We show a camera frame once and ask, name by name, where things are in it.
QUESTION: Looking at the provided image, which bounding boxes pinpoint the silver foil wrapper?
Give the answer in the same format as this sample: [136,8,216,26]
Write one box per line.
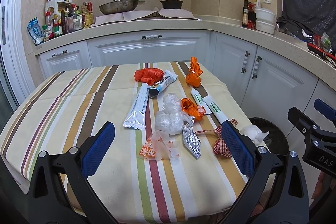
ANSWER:
[182,116,201,159]

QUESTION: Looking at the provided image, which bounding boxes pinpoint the black clay pot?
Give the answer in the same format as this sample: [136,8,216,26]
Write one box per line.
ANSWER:
[160,0,183,9]

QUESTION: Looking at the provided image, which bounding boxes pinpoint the stacked white bowls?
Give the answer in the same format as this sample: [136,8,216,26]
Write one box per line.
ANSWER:
[255,7,276,35]

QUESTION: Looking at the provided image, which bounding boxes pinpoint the black trash bin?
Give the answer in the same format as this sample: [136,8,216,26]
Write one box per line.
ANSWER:
[249,117,289,155]

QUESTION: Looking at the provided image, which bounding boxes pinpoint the cabinet door handle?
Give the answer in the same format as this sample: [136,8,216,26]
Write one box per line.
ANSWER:
[241,51,251,74]
[252,56,262,80]

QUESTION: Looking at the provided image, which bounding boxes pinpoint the drawer handle left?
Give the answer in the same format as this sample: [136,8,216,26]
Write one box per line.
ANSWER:
[52,50,68,57]

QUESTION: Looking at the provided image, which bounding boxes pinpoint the drawer handle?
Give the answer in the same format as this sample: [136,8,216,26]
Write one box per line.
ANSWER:
[52,50,68,57]
[141,34,162,39]

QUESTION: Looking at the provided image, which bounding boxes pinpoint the red plastic bag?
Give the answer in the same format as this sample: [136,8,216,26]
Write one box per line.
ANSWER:
[134,68,164,86]

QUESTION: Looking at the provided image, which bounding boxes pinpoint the striped tablecloth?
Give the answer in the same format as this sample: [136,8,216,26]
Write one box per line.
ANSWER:
[1,63,247,223]

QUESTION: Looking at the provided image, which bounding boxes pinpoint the blue white salt bag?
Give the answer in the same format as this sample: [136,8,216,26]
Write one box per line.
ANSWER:
[27,18,44,46]

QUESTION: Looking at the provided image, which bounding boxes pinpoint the dark sauce bottle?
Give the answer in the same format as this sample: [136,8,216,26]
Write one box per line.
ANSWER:
[242,0,249,28]

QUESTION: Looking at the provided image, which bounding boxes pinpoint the white tissue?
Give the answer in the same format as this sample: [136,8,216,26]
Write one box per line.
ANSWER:
[240,124,269,146]

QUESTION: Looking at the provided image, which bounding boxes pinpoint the red dish rack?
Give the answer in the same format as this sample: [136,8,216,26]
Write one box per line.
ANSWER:
[307,32,335,61]

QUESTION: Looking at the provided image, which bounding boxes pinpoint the clear plastic bag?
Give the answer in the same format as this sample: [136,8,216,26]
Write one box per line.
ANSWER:
[155,93,193,135]

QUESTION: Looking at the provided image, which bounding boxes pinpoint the long white blue pouch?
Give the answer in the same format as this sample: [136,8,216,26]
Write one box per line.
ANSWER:
[123,83,149,130]

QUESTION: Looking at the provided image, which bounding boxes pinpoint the drawer handle centre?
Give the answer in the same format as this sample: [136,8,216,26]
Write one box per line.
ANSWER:
[141,34,162,39]

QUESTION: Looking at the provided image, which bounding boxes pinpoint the cooking oil bottle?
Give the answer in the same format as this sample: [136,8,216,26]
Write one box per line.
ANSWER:
[81,0,94,28]

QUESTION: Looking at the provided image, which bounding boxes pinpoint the metal wok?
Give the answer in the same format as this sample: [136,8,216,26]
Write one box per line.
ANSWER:
[99,0,138,15]

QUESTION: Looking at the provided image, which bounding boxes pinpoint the white green sachet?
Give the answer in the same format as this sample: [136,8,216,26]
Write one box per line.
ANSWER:
[191,89,212,115]
[203,95,229,124]

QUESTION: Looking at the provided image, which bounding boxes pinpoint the white spice rack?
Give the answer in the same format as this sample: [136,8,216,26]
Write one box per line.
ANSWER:
[45,0,76,23]

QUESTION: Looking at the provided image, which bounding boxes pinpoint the small orange bag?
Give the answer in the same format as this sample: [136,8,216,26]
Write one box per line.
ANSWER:
[181,98,206,121]

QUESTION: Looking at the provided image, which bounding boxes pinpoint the orange printed clear bag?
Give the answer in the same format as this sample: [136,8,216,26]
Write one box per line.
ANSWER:
[138,130,181,161]

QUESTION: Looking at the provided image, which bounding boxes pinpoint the tall orange knotted bag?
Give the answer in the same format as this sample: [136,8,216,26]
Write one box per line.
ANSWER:
[186,57,203,88]

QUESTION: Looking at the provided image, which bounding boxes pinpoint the cabinet door handle right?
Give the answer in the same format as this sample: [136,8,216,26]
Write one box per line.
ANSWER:
[252,56,262,80]

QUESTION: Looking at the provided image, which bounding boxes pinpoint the white snack tube wrapper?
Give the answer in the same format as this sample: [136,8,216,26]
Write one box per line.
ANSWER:
[149,70,178,98]

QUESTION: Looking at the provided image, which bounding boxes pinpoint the cabinet door handle left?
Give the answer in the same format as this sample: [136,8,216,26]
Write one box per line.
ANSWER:
[241,51,251,74]

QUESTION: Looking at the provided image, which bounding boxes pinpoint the beige stove cover cloth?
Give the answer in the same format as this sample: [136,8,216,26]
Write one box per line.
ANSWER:
[92,9,198,27]

